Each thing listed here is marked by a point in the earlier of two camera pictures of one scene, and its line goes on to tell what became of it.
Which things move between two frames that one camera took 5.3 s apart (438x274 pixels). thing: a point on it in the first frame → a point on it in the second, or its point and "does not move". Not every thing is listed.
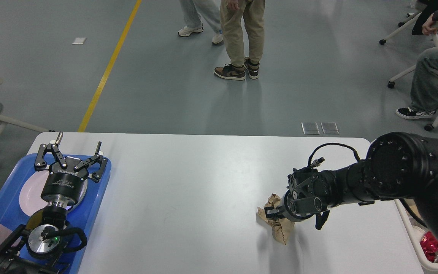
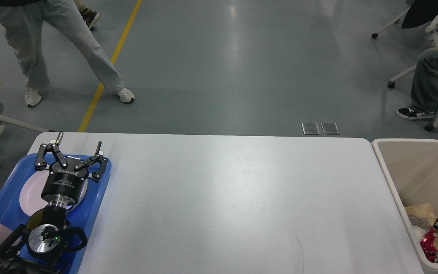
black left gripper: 64,182 does not move
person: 232,12 → 90,16
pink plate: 30,201 does not move
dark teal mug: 35,219 does not move
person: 193,10 → 24,22
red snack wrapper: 430,245 does not move
